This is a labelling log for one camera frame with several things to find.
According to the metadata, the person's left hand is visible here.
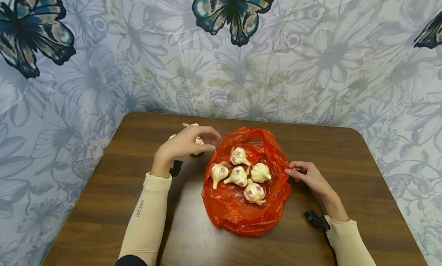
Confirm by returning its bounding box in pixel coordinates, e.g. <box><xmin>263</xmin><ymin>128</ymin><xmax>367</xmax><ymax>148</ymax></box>
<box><xmin>153</xmin><ymin>125</ymin><xmax>222</xmax><ymax>170</ymax></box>

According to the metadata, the person's right hand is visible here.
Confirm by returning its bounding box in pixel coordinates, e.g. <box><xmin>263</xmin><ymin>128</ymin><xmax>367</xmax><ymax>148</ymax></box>
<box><xmin>284</xmin><ymin>161</ymin><xmax>337</xmax><ymax>206</ymax></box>

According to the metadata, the orange plastic bag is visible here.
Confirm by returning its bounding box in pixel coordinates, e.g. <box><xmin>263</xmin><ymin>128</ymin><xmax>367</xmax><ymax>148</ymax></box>
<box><xmin>201</xmin><ymin>127</ymin><xmax>293</xmax><ymax>237</ymax></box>

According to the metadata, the person's left forearm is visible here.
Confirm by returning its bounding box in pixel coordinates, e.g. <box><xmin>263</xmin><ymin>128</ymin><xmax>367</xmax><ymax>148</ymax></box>
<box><xmin>115</xmin><ymin>159</ymin><xmax>173</xmax><ymax>266</ymax></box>

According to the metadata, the person's right forearm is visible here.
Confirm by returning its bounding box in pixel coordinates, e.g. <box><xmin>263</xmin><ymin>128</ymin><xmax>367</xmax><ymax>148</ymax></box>
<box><xmin>319</xmin><ymin>196</ymin><xmax>378</xmax><ymax>266</ymax></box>

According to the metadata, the black wrist band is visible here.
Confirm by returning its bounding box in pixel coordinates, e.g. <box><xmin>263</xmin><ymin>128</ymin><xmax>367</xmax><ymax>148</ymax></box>
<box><xmin>169</xmin><ymin>160</ymin><xmax>183</xmax><ymax>178</ymax></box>
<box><xmin>304</xmin><ymin>210</ymin><xmax>338</xmax><ymax>266</ymax></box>

